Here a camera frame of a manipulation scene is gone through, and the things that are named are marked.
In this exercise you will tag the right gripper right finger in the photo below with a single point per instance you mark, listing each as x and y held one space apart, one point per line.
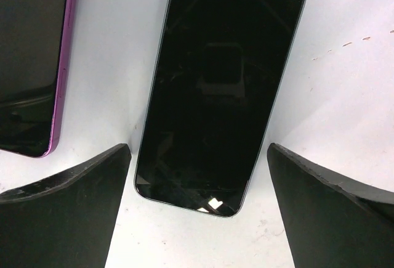
330 219

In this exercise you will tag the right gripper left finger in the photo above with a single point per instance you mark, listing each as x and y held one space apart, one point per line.
67 219

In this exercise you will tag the black phone teal edge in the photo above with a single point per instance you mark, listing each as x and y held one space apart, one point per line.
218 70

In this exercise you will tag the black phone purple edge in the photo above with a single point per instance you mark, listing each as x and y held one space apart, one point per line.
35 50

